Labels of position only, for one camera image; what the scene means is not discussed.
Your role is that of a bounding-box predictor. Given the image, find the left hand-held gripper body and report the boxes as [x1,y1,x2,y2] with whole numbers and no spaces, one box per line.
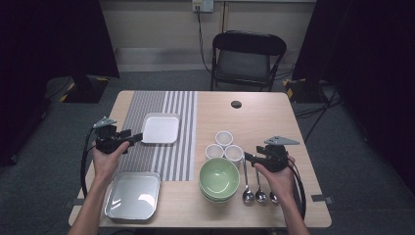
[92,117,130,155]

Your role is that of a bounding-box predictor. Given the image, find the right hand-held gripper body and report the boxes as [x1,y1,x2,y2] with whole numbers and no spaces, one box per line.
[260,135,300,173]

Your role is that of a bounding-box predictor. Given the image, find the white square plate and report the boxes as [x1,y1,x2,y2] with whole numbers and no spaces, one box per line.
[141,112,181,145]

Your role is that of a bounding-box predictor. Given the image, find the silver square tray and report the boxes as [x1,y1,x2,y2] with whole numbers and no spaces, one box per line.
[104,170,161,221]

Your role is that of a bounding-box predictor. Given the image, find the person's left hand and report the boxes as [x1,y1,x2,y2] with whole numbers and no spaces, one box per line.
[92,141,131,186]

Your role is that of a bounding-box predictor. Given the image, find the person's right hand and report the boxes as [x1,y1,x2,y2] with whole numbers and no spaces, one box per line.
[254,156,297,205]

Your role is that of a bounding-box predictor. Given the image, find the grey white striped placemat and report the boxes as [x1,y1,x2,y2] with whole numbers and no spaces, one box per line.
[115,90,199,182]

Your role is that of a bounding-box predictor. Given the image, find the black stand base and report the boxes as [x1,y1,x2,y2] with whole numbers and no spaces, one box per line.
[283,77,329,104]
[58,74,110,104]

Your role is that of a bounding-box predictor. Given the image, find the black folding chair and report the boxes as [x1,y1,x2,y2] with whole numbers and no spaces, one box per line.
[209,29,288,92]

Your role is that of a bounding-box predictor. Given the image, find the dark curtain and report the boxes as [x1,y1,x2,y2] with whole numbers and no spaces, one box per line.
[0,0,120,167]
[292,0,415,194]

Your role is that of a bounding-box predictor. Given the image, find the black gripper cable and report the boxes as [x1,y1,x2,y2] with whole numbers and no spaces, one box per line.
[285,160,307,220]
[80,127,99,199]

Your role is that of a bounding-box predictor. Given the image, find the black floor cables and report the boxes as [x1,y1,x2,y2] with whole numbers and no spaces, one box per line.
[293,82,344,145]

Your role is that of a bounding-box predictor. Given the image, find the black wall power cable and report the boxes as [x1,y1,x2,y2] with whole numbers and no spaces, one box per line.
[195,6,213,73]

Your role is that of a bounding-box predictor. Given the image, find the white wall outlet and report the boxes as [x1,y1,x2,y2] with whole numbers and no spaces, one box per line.
[191,0,214,14]

